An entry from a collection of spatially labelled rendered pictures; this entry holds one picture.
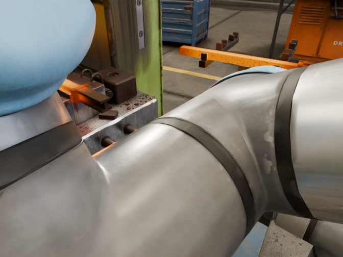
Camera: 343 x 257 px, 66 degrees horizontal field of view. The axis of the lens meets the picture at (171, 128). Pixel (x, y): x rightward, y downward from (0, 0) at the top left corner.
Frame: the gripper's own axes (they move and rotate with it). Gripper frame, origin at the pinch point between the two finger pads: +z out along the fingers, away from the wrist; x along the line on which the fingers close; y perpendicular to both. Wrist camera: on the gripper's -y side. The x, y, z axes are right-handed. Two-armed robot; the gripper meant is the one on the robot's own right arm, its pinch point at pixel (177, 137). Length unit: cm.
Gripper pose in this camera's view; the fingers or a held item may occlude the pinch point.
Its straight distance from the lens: 49.0
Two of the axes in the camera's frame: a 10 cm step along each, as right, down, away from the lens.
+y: 0.0, 8.3, 5.5
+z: -7.7, -3.5, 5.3
